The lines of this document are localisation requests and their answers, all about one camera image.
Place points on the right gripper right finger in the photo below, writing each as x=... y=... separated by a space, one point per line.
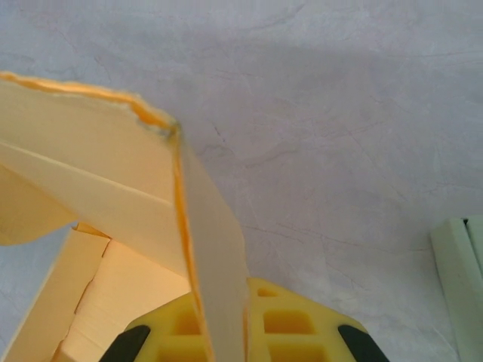
x=294 y=332

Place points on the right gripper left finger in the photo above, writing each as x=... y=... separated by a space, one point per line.
x=166 y=332

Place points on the green paper box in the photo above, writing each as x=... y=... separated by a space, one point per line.
x=460 y=283

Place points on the orange paper box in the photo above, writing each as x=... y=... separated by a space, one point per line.
x=94 y=158

